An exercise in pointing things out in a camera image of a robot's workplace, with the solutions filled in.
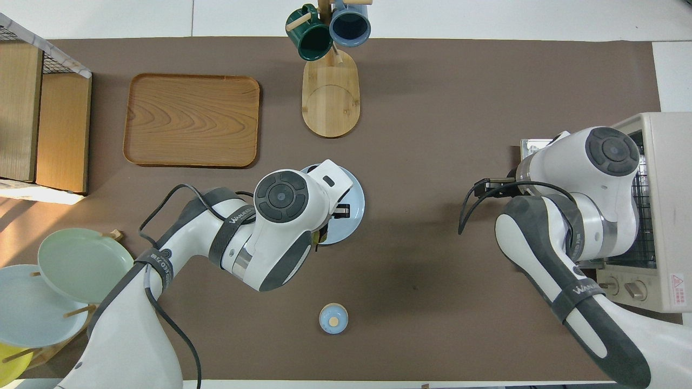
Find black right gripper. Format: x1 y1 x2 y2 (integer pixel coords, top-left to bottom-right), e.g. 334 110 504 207
474 177 519 199

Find light blue round plate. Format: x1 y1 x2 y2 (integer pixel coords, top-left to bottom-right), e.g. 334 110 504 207
300 164 366 246

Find beige toaster oven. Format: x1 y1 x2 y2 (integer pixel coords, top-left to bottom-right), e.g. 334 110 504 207
520 112 692 314

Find brown table mat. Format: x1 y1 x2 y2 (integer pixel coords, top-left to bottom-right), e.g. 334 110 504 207
0 36 690 382

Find wooden mug tree stand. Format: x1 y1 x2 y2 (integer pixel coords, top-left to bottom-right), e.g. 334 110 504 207
285 0 374 139

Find dark green mug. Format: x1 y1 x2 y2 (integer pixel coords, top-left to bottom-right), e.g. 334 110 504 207
285 4 334 62

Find wooden serving tray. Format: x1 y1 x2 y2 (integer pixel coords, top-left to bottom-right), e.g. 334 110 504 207
123 73 261 168

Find blue mug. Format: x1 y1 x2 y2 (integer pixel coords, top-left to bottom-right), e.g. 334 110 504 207
329 0 372 48

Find wooden plate rack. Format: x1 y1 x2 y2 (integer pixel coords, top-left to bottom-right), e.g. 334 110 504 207
0 230 125 371

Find pale green plate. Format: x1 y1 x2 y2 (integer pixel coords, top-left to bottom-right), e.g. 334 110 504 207
37 227 135 304

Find pale blue racked plate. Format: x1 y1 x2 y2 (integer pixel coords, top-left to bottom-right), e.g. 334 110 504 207
0 264 92 348

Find yellow plate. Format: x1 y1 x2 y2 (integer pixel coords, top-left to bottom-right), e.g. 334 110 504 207
0 343 34 387

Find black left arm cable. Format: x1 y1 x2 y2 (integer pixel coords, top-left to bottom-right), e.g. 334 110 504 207
138 183 256 389

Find wooden shelf with wire basket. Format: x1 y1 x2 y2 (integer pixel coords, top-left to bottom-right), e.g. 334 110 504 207
0 13 93 206

